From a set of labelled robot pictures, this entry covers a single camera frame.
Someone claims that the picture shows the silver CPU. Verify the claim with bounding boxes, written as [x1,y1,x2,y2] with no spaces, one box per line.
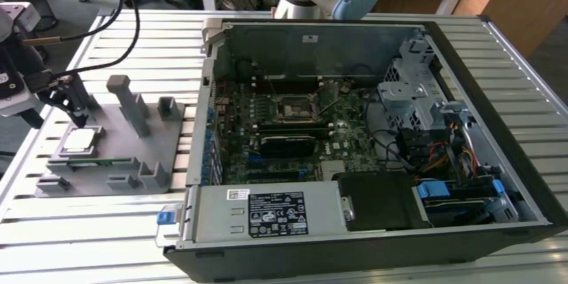
[61,128,97,152]

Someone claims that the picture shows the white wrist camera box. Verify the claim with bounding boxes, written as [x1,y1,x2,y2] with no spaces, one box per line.
[0,1,40,34]

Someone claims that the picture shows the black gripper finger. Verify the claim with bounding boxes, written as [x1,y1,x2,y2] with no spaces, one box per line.
[38,73,97,128]
[17,99,45,130]

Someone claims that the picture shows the silver power supply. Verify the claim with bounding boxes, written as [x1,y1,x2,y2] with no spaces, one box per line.
[184,182,346,242]

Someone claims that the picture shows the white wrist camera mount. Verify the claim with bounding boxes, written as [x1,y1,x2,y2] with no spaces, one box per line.
[0,63,28,118]

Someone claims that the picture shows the green RAM stick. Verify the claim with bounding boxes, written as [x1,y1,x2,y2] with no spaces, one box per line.
[65,160,116,168]

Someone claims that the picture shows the black internal cable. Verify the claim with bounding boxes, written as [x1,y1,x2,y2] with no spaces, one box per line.
[365,96,402,165]

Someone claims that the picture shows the wooden cabinet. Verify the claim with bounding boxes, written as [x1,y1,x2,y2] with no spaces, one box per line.
[452,0,568,61]

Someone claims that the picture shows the blue case release latch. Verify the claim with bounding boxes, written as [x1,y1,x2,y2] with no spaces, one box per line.
[157,206,176,227]

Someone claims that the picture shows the silver chipset heat sink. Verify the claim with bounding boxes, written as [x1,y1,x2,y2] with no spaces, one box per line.
[320,160,348,176]

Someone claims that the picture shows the metal locking lever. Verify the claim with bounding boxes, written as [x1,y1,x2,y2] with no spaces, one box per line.
[317,94,341,117]

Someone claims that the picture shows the black plastic shroud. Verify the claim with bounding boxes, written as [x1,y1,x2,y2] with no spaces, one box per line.
[330,170,430,232]

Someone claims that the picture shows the blue disk carrier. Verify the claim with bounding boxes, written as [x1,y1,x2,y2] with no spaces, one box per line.
[416,179,505,205]

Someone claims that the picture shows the black RAM slot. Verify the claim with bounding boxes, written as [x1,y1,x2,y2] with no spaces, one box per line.
[250,75,322,82]
[250,80,322,88]
[256,128,333,136]
[253,121,333,130]

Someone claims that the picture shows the black graphics card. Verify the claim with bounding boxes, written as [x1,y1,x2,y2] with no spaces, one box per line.
[258,134,318,159]

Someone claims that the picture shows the metal socket cover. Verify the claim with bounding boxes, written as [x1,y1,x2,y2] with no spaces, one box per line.
[309,80,344,114]

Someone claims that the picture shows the silver disk bay cage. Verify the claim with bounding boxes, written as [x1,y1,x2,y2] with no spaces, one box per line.
[376,37,452,132]

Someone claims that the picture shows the black open PC case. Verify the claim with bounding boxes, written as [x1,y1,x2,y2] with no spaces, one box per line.
[154,14,568,284]

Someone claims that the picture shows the CPU socket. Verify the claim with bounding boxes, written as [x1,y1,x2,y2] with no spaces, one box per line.
[270,94,322,124]

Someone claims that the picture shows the grey parts rack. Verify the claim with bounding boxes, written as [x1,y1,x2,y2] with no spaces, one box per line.
[33,74,186,198]

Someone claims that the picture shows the yellow power wire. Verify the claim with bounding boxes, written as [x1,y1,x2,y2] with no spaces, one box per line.
[458,149,480,178]

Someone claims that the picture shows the green motherboard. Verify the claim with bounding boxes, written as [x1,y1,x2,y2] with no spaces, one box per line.
[210,76,400,186]

